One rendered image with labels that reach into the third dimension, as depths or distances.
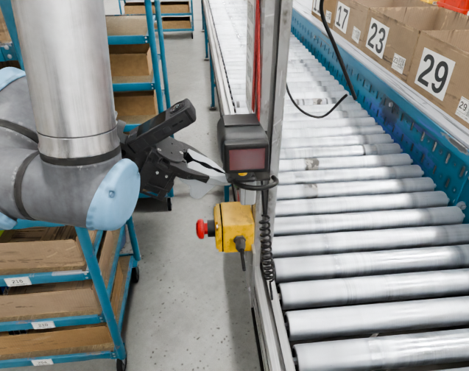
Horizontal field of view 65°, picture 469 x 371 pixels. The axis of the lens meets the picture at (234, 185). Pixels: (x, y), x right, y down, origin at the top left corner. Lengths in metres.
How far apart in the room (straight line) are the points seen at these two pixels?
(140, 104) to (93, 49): 1.49
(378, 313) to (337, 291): 0.08
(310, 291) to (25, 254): 0.76
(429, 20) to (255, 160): 1.43
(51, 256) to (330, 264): 0.73
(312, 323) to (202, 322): 0.94
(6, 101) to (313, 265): 0.60
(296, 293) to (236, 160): 0.34
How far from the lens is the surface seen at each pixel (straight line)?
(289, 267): 0.77
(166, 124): 0.57
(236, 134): 0.48
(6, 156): 0.53
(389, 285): 0.79
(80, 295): 1.23
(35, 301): 1.28
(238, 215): 0.68
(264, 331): 0.68
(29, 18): 0.42
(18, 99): 0.58
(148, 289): 1.72
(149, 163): 0.58
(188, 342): 1.55
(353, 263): 0.81
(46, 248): 1.11
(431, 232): 0.95
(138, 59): 1.82
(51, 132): 0.43
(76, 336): 1.41
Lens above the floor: 1.31
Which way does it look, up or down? 35 degrees down
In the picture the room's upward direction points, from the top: straight up
